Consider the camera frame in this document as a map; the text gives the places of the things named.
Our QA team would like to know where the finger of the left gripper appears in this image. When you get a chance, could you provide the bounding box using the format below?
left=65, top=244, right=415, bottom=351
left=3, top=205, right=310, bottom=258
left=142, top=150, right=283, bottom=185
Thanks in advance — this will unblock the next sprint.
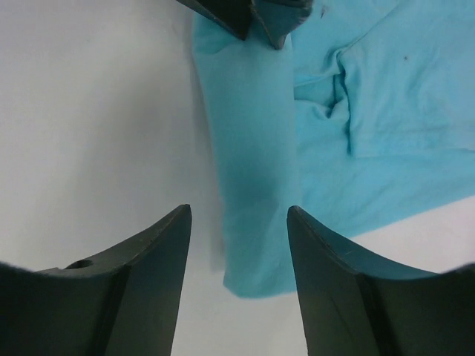
left=254, top=0, right=312, bottom=50
left=177, top=0, right=252, bottom=40

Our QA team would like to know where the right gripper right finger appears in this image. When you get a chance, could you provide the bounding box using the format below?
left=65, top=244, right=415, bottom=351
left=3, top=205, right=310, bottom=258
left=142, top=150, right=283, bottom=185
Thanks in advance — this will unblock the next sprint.
left=287, top=206, right=474, bottom=355

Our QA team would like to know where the turquoise t-shirt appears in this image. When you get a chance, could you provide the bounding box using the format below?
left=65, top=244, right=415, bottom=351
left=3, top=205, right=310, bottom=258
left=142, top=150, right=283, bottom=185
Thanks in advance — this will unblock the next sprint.
left=192, top=1, right=474, bottom=298

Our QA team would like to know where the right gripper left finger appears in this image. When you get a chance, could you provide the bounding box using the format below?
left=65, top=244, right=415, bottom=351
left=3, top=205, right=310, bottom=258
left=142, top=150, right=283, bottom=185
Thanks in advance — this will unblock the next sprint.
left=1, top=205, right=191, bottom=355

